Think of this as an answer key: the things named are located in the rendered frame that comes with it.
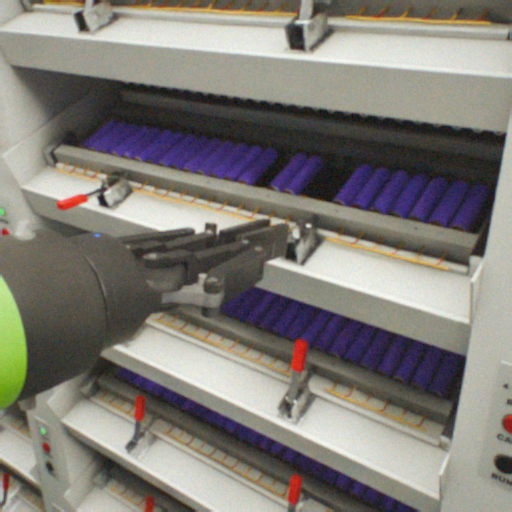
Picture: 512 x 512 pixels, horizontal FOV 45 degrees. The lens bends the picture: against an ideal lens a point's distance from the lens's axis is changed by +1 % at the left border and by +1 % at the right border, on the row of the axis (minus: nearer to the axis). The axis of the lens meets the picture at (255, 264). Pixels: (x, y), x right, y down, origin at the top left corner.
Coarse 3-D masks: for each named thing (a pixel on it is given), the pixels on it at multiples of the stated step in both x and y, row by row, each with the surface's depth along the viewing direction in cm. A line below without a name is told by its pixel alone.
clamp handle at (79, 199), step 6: (102, 180) 73; (108, 186) 74; (90, 192) 73; (96, 192) 73; (102, 192) 73; (66, 198) 70; (72, 198) 70; (78, 198) 70; (84, 198) 71; (60, 204) 69; (66, 204) 69; (72, 204) 70; (78, 204) 70
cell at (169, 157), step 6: (186, 138) 79; (192, 138) 79; (180, 144) 78; (186, 144) 78; (174, 150) 77; (180, 150) 77; (168, 156) 76; (174, 156) 77; (162, 162) 76; (168, 162) 76
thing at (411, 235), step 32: (64, 160) 83; (96, 160) 79; (128, 160) 77; (192, 192) 71; (224, 192) 68; (256, 192) 66; (320, 224) 63; (352, 224) 60; (384, 224) 58; (416, 224) 57; (448, 256) 56
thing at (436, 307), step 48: (96, 96) 89; (144, 96) 86; (48, 144) 84; (432, 144) 65; (480, 144) 62; (48, 192) 80; (480, 240) 54; (288, 288) 63; (336, 288) 58; (384, 288) 56; (432, 288) 55; (432, 336) 55
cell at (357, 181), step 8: (360, 168) 66; (368, 168) 66; (352, 176) 66; (360, 176) 65; (368, 176) 66; (352, 184) 65; (360, 184) 65; (344, 192) 64; (352, 192) 64; (336, 200) 64; (344, 200) 63
